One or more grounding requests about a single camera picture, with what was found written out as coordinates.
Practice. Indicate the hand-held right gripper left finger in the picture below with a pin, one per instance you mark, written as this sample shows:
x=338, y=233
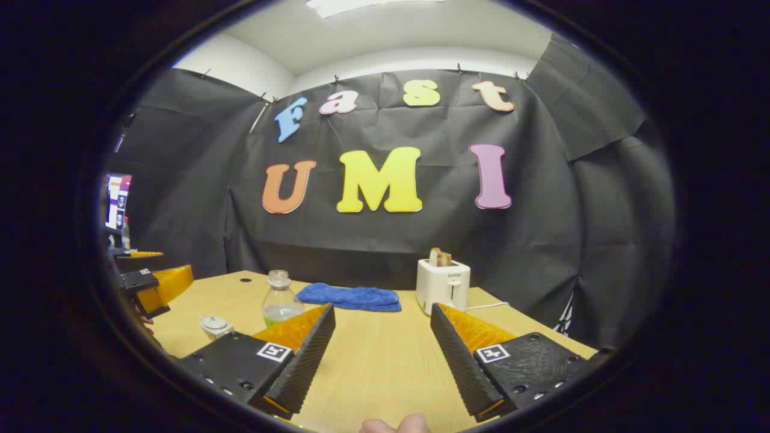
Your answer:
x=304, y=367

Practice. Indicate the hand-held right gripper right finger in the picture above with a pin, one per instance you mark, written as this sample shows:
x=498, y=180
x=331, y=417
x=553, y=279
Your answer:
x=460, y=367

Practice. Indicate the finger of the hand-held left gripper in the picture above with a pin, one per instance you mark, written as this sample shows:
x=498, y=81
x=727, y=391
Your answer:
x=144, y=254
x=137, y=281

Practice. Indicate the clear plastic water bottle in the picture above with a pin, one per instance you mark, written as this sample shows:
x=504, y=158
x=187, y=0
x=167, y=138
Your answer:
x=280, y=304

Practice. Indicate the white teacup lid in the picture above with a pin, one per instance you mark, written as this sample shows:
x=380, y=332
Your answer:
x=213, y=322

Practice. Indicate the white teacup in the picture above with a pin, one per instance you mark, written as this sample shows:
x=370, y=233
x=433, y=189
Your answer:
x=221, y=334

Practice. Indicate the red cap plastic bottle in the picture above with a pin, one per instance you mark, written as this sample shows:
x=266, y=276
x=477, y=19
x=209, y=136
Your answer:
x=126, y=234

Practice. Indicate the computer monitor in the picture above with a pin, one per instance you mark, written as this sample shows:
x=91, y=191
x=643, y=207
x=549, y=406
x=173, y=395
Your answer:
x=117, y=201

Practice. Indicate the white toaster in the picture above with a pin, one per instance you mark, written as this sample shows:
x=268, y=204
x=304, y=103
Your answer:
x=442, y=287

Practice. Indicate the blue towel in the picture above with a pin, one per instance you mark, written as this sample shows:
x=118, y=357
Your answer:
x=352, y=297

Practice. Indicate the toast slice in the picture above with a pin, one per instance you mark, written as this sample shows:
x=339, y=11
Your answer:
x=440, y=257

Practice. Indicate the black backdrop cloth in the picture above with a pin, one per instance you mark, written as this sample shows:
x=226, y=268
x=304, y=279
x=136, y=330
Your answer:
x=421, y=240

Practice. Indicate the ceiling light panel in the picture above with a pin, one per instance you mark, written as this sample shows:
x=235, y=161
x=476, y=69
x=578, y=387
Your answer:
x=373, y=6

